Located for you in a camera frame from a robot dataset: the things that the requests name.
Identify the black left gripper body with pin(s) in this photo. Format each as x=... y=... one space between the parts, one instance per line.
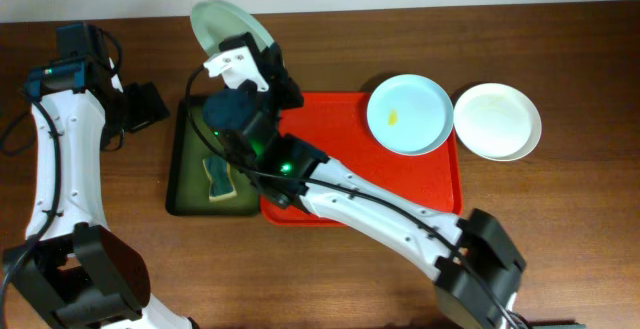
x=142 y=107

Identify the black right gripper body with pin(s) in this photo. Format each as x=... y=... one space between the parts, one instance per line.
x=266 y=76

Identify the light green plate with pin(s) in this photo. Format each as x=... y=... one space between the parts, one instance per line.
x=213 y=21

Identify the green yellow sponge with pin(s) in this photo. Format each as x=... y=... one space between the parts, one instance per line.
x=221 y=185

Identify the light blue plate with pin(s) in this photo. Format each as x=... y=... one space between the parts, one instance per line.
x=410 y=115

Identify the white plate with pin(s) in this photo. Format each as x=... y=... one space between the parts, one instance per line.
x=497 y=122

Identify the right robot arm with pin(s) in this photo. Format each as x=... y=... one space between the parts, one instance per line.
x=474 y=265

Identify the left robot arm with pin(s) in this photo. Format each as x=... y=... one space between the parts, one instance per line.
x=71 y=269

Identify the red plastic tray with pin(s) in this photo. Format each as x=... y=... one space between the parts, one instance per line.
x=336 y=124

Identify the dark green tray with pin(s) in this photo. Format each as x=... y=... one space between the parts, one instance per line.
x=188 y=185

